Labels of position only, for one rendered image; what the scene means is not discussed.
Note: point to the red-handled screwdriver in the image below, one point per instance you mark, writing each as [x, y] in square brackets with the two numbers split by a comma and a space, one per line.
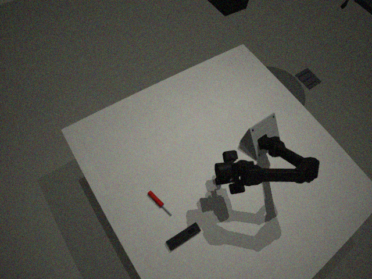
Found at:
[157, 200]

